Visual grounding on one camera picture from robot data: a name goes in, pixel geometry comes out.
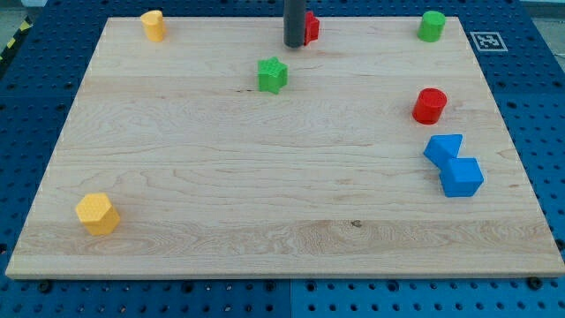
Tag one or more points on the red cylinder block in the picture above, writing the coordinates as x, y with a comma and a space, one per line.
429, 106

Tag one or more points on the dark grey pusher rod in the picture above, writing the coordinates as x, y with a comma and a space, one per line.
294, 23

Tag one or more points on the yellow heart block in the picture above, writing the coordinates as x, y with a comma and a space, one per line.
153, 25

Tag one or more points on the wooden board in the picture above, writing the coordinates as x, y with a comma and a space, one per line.
213, 178

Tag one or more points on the green star block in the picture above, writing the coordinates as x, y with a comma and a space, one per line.
272, 75

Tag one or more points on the white fiducial marker tag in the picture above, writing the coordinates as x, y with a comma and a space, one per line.
487, 41

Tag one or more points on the red block behind rod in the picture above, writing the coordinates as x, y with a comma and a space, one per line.
312, 28

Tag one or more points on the green cylinder block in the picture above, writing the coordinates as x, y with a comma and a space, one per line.
431, 26

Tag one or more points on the blue cube block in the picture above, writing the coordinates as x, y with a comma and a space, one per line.
461, 177

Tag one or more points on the blue triangle block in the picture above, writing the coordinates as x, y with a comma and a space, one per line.
443, 147

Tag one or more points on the yellow hexagon block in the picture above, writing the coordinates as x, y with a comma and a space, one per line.
96, 212

